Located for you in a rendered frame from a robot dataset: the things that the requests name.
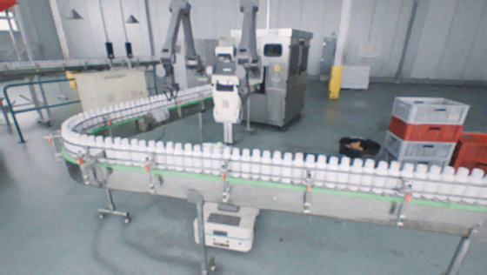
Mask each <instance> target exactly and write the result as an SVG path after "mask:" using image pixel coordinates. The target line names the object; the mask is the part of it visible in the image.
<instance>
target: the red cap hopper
mask: <svg viewBox="0 0 487 275"><path fill-rule="evenodd" d="M18 5H19V4H18V3H17V1H16V0H0V12H1V11H3V13H4V16H0V20H7V24H8V26H9V29H10V33H11V37H12V39H13V42H14V43H13V44H0V46H12V47H11V49H10V50H9V51H8V52H7V53H6V55H5V56H6V57H7V56H8V55H9V54H10V53H11V52H12V51H13V50H14V48H16V51H17V57H19V61H21V60H22V61H23V63H24V60H23V56H22V53H24V51H25V49H26V48H27V51H28V53H29V58H30V62H31V63H32V61H31V60H34V56H33V53H32V51H31V47H30V44H29V39H28V37H27V34H26V32H25V27H24V24H23V19H22V18H21V13H20V10H19V8H18ZM12 6H14V9H15V11H16V14H17V16H16V17H13V16H10V15H9V13H8V8H10V7H12ZM11 19H17V20H18V22H19V24H20V30H21V32H22V34H23V38H24V44H19V43H18V42H17V39H16V34H15V31H14V29H13V26H12V24H11ZM19 46H24V48H23V49H22V50H21V51H20V47H19ZM28 87H29V92H30V95H31V99H32V100H33V101H32V100H30V99H28V98H27V97H24V96H22V95H19V97H23V98H24V99H26V100H28V101H29V102H31V103H26V104H18V105H14V103H15V102H16V100H14V102H12V103H11V106H12V107H20V106H25V105H29V104H34V107H28V108H23V109H19V110H15V111H25V110H29V109H34V108H37V103H36V101H35V98H34V97H33V92H32V89H31V87H30V85H28ZM38 88H39V90H40V93H41V96H42V98H43V102H39V101H38V103H39V105H42V106H40V107H47V106H48V104H47V99H46V96H45V94H44V92H43V85H42V84H38ZM4 99H5V97H2V98H1V95H0V113H3V116H4V121H5V123H6V124H5V125H9V124H13V123H11V122H10V119H9V117H8V114H7V113H10V108H9V106H8V107H4V104H3V100H4ZM6 108H8V109H7V110H5V109H6ZM45 110H46V111H47V116H46V117H50V116H53V115H51V113H50V108H46V109H45Z"/></svg>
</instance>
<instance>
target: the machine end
mask: <svg viewBox="0 0 487 275"><path fill-rule="evenodd" d="M241 32H242V31H241V30H231V31H230V37H234V45H233V47H235V48H237V49H238V45H239V44H240V38H241ZM313 35H314V32H310V31H301V30H295V29H271V30H256V39H257V54H258V56H259V57H260V56H261V63H262V64H263V67H264V74H266V78H265V77H263V78H264V79H265V89H264V90H263V91H259V92H257V93H254V94H252V95H250V121H253V122H258V123H266V124H274V125H278V126H279V127H280V128H277V130H278V131H282V130H283V129H282V128H281V127H282V126H283V125H285V124H286V123H287V122H292V121H291V119H292V118H293V117H295V116H301V114H299V112H302V111H303V107H304V93H305V89H306V87H305V85H306V84H307V83H308V82H309V81H306V78H307V76H308V73H307V70H308V62H309V55H310V40H311V39H312V38H313ZM241 105H242V109H243V116H242V119H244V120H247V110H248V98H247V100H246V102H245V104H242V102H241Z"/></svg>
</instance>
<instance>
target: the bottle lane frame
mask: <svg viewBox="0 0 487 275"><path fill-rule="evenodd" d="M99 166H100V169H101V171H103V175H104V176H108V177H107V178H106V179H105V185H102V186H101V185H100V184H96V187H99V186H100V187H101V188H103V189H109V190H114V191H130V192H136V193H142V194H148V195H151V193H150V181H149V176H148V172H146V170H145V169H142V168H141V169H138V168H137V167H136V168H132V167H126V166H115V165H114V166H112V165H105V164H100V165H99ZM157 175H159V180H157ZM151 179H152V183H155V182H156V181H158V182H160V186H159V187H158V188H157V189H156V193H155V194H154V195H159V196H165V197H171V198H181V199H187V191H188V190H195V191H200V192H202V193H203V201H204V202H209V203H215V204H223V181H222V178H220V177H219V176H218V177H213V175H212V176H207V175H201V174H199V175H198V174H195V173H194V174H189V173H187V174H185V173H178V172H172V171H165V170H164V171H154V169H153V170H151ZM225 181H226V191H227V189H228V183H230V188H229V190H230V195H229V197H228V199H229V201H228V202H227V203H225V204H226V205H236V206H242V207H248V208H259V209H265V210H270V211H280V212H287V213H292V214H298V215H303V214H304V200H305V194H306V188H307V186H305V187H303V186H299V185H298V186H296V185H292V184H291V185H289V184H279V183H278V182H277V183H271V182H270V183H265V182H264V181H263V182H258V180H257V181H251V180H245V179H238V178H227V177H225ZM100 187H99V188H100ZM309 193H311V197H310V212H309V214H306V215H308V216H315V217H320V218H331V219H337V220H343V221H349V222H360V223H366V224H372V225H382V226H388V227H395V225H396V221H397V213H398V212H399V210H400V209H398V207H399V205H400V204H401V203H402V202H403V201H404V198H400V197H398V198H397V197H391V196H389V197H384V196H383V194H382V196H377V195H375V194H374V193H373V195H370V194H367V192H366V194H363V193H359V191H358V192H357V193H356V192H351V191H336V190H334V191H330V190H329V189H328V188H327V190H324V189H321V187H319V189H317V188H314V186H313V187H312V188H310V189H309ZM404 216H405V218H404V221H403V223H404V225H403V226H398V228H404V229H410V230H416V231H427V232H438V233H444V234H450V235H456V236H461V237H466V238H467V237H468V235H469V233H470V228H473V227H476V226H480V227H487V207H486V206H485V207H477V206H469V205H461V204H457V205H456V204H451V203H450V202H449V203H443V202H433V201H432V200H431V202H430V201H424V200H416V199H415V198H414V199H409V202H407V203H406V206H405V207H404Z"/></svg>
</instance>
